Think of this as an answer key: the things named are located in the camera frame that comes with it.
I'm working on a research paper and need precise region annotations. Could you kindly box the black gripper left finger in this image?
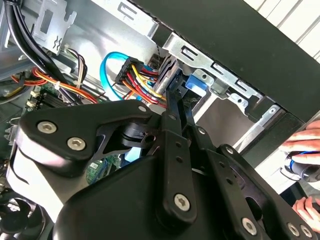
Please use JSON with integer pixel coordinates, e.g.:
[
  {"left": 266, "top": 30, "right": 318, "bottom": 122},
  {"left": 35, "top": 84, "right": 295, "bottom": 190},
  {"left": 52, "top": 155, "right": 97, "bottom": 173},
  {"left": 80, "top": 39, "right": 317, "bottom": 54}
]
[{"left": 6, "top": 88, "right": 199, "bottom": 228}]

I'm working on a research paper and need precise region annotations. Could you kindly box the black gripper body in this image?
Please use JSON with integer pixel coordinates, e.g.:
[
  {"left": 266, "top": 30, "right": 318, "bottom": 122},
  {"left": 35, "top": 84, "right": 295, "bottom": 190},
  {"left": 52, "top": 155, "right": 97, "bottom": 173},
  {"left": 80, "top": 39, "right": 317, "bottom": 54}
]
[{"left": 52, "top": 155, "right": 249, "bottom": 240}]

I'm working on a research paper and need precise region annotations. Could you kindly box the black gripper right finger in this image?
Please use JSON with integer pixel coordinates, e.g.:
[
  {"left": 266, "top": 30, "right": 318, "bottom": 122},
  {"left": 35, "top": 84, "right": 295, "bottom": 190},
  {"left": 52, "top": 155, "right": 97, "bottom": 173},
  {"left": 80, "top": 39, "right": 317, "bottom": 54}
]
[{"left": 179, "top": 93, "right": 320, "bottom": 240}]

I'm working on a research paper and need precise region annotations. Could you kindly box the round black tool blue ring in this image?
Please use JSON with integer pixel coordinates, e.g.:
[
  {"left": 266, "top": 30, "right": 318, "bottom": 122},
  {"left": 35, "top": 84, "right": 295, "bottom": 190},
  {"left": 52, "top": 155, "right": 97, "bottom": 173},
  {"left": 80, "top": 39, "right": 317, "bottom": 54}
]
[{"left": 283, "top": 151, "right": 320, "bottom": 183}]

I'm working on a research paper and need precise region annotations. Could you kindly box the hard disk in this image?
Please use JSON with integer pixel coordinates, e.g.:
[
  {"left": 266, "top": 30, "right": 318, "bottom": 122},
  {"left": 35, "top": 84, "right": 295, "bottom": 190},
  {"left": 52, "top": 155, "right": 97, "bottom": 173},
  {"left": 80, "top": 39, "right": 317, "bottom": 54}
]
[{"left": 152, "top": 54, "right": 207, "bottom": 101}]

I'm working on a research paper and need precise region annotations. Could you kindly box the person's hand holding tool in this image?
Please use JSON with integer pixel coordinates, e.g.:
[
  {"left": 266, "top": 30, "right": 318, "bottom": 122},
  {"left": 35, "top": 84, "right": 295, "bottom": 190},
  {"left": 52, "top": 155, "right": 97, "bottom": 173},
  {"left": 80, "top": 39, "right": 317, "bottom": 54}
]
[{"left": 278, "top": 121, "right": 320, "bottom": 161}]

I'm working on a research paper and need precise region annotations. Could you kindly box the person's empty hand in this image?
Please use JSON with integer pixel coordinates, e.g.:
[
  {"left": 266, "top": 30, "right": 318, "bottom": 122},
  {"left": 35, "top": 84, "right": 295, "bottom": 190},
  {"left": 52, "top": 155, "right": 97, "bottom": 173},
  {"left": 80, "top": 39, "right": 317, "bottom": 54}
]
[{"left": 292, "top": 196, "right": 320, "bottom": 231}]

